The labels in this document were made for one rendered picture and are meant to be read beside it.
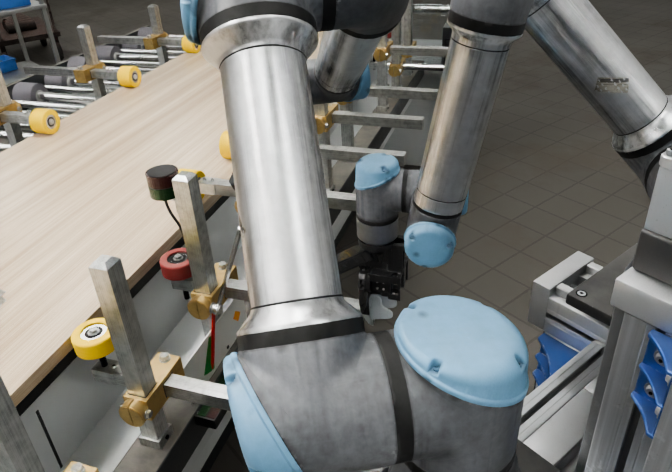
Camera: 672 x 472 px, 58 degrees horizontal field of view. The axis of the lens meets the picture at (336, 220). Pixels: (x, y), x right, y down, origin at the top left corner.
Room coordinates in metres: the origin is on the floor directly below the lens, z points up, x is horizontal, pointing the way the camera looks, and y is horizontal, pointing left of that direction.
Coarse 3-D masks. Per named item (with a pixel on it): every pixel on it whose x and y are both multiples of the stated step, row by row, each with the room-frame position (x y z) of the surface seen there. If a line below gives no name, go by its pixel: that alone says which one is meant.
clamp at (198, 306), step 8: (216, 264) 1.09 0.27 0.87; (216, 272) 1.06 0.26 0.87; (224, 272) 1.06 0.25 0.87; (232, 272) 1.06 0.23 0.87; (216, 288) 1.00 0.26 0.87; (192, 296) 0.99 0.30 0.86; (200, 296) 0.98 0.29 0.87; (208, 296) 0.98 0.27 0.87; (216, 296) 0.99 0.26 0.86; (224, 296) 1.02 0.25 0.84; (192, 304) 0.97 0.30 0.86; (200, 304) 0.96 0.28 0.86; (208, 304) 0.97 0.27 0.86; (192, 312) 0.97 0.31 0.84; (200, 312) 0.96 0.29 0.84; (208, 312) 0.96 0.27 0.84
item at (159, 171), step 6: (150, 168) 1.04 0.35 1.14; (156, 168) 1.03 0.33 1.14; (162, 168) 1.03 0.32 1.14; (168, 168) 1.03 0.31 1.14; (174, 168) 1.03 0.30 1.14; (150, 174) 1.01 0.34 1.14; (156, 174) 1.01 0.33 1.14; (162, 174) 1.01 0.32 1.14; (168, 174) 1.01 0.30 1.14; (174, 198) 1.00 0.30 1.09; (168, 210) 1.02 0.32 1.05; (174, 216) 1.02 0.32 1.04; (180, 228) 1.01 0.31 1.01
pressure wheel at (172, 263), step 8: (176, 248) 1.11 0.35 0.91; (184, 248) 1.11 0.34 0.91; (168, 256) 1.08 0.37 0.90; (176, 256) 1.07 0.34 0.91; (184, 256) 1.08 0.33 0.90; (160, 264) 1.05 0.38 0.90; (168, 264) 1.05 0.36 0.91; (176, 264) 1.05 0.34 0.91; (184, 264) 1.05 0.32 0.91; (168, 272) 1.04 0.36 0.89; (176, 272) 1.03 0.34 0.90; (184, 272) 1.04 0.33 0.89; (176, 280) 1.03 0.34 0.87; (184, 296) 1.07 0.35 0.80
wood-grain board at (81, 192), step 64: (192, 64) 2.57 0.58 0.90; (64, 128) 1.89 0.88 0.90; (128, 128) 1.86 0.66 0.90; (192, 128) 1.83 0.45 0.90; (0, 192) 1.45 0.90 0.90; (64, 192) 1.42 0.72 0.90; (128, 192) 1.40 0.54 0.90; (0, 256) 1.13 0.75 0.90; (64, 256) 1.11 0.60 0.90; (128, 256) 1.10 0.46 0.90; (0, 320) 0.90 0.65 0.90; (64, 320) 0.89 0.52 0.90
